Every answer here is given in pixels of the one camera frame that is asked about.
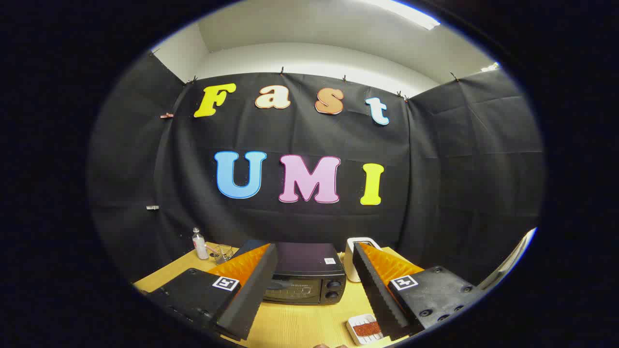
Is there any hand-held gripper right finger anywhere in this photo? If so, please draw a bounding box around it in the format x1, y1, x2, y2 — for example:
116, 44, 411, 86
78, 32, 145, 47
352, 242, 486, 341

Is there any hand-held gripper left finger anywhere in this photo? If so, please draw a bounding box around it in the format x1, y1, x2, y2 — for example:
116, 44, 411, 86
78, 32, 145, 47
145, 243, 279, 341

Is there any reddish brown meat slice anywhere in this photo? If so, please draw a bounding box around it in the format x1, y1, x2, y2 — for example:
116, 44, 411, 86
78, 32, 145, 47
353, 321, 383, 337

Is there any black toaster oven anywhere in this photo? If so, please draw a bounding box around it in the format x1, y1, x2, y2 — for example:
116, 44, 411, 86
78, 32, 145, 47
232, 240, 347, 305

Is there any white pop-up toaster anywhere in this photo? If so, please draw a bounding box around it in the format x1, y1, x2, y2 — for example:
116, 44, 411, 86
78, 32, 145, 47
344, 237, 383, 283

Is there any white ribbed tray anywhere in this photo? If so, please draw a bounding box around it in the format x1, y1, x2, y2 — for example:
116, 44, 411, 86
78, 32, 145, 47
346, 314, 387, 346

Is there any clear plastic bottle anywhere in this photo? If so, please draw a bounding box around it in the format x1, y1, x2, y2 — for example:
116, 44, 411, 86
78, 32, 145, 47
192, 228, 209, 260

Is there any black backdrop cloth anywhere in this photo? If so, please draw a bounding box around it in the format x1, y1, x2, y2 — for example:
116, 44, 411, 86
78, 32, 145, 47
87, 51, 546, 290

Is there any ceiling light panel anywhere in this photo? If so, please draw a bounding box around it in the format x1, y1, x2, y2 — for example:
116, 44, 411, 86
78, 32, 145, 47
368, 0, 441, 30

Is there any small wire basket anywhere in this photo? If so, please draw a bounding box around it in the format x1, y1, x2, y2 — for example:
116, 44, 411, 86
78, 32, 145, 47
213, 245, 235, 265

